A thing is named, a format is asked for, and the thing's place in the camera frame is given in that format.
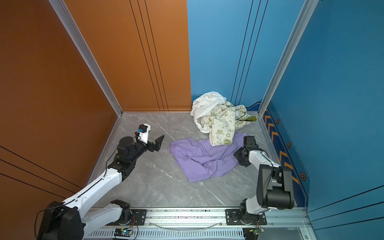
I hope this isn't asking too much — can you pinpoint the purple cloth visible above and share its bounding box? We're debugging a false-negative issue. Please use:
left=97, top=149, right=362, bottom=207
left=169, top=133, right=248, bottom=183

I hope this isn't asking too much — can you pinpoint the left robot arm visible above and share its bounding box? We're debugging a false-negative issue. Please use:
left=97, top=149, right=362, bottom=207
left=35, top=133, right=164, bottom=240

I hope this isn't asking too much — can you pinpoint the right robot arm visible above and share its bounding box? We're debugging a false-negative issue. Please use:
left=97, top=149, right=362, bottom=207
left=234, top=136, right=295, bottom=225

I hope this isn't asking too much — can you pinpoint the green patterned cream cloth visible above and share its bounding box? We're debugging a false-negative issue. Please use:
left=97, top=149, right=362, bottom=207
left=198, top=102, right=257, bottom=147

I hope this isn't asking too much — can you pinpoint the plain white cloth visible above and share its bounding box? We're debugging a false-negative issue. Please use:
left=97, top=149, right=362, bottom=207
left=191, top=92, right=227, bottom=134

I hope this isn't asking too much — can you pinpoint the small circuit board right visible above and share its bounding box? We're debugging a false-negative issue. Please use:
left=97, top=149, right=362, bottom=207
left=250, top=225, right=265, bottom=236

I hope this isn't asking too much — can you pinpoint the green circuit board left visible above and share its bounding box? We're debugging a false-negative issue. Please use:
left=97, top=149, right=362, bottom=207
left=114, top=228, right=134, bottom=239

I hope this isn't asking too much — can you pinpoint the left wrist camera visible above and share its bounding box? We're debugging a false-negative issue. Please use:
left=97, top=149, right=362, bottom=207
left=135, top=124, right=151, bottom=145

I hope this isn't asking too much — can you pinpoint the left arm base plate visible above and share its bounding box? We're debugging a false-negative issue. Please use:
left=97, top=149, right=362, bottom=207
left=104, top=208, right=148, bottom=226

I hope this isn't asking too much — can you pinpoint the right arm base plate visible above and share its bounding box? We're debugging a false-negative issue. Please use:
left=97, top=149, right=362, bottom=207
left=225, top=209, right=267, bottom=226

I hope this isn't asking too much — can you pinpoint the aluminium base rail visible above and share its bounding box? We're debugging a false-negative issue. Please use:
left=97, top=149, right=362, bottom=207
left=83, top=207, right=317, bottom=240

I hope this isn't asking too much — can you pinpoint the aluminium corner post right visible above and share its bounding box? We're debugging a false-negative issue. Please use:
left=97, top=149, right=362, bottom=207
left=258, top=0, right=319, bottom=117

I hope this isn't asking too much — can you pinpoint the aluminium corner post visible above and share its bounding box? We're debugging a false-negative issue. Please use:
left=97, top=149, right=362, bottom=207
left=49, top=0, right=123, bottom=117
left=258, top=0, right=319, bottom=117

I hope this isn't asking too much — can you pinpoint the aluminium corner post left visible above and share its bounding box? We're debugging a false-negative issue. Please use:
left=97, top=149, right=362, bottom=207
left=49, top=0, right=123, bottom=117

